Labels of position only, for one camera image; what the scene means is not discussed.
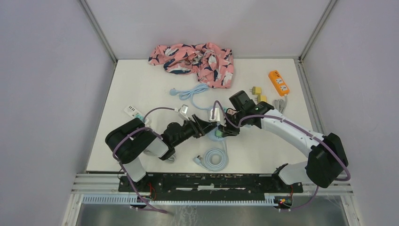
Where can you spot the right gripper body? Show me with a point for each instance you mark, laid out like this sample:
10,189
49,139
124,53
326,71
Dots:
229,128

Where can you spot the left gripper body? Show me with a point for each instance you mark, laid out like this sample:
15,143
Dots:
196,131

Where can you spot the green adapter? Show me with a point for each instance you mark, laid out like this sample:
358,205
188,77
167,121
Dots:
218,134

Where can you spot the yellow plug adapter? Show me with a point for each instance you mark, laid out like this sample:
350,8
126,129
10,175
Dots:
256,90
261,98

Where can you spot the orange power strip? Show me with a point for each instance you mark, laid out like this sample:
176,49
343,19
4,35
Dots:
278,82

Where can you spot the round blue socket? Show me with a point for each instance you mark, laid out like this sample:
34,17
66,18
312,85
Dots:
211,136

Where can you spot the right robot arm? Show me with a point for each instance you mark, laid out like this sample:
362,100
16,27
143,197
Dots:
326,158

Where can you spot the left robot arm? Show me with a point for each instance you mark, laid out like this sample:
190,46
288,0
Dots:
131,139

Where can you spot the pink adapter on strip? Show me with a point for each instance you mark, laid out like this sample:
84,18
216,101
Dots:
230,111

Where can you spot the teal adapter on white strip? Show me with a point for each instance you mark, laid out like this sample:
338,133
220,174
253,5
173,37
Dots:
140,117

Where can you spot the pink patterned cloth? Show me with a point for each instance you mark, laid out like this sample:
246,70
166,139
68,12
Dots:
212,64

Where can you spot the white power strip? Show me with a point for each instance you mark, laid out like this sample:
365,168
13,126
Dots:
132,112

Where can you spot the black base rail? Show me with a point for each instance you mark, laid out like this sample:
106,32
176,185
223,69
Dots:
209,186

